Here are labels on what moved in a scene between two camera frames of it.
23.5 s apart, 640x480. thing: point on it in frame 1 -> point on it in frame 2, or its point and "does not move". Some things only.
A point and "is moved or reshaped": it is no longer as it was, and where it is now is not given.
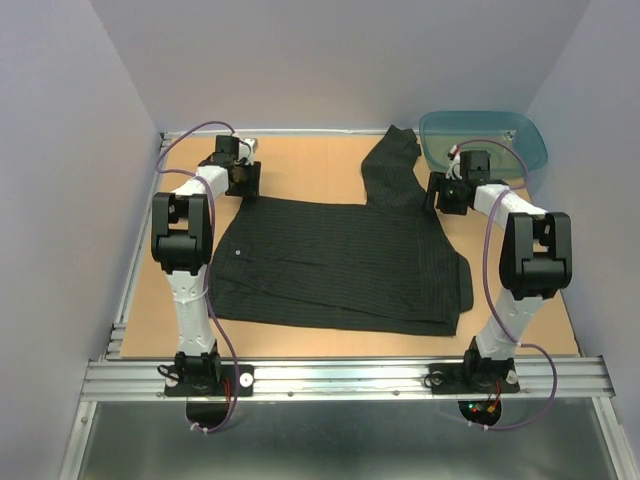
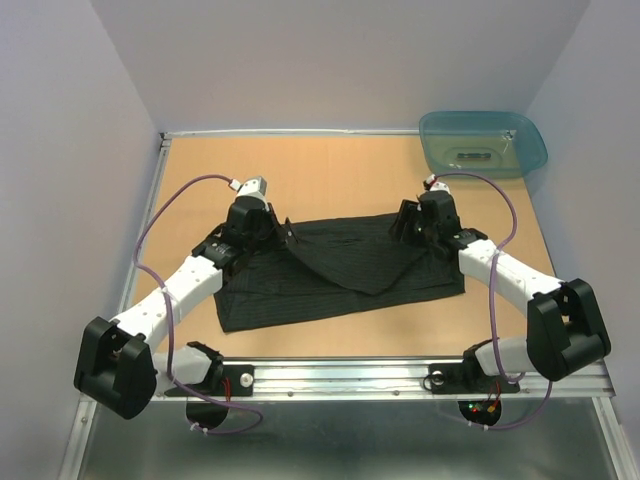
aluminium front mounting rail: x=580 y=377 does not move
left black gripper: x=252 y=187 -> x=277 y=233
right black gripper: x=436 y=182 -> x=410 y=210
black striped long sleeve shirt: x=382 y=267 is moved or reshaped
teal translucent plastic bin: x=515 y=140 does not move
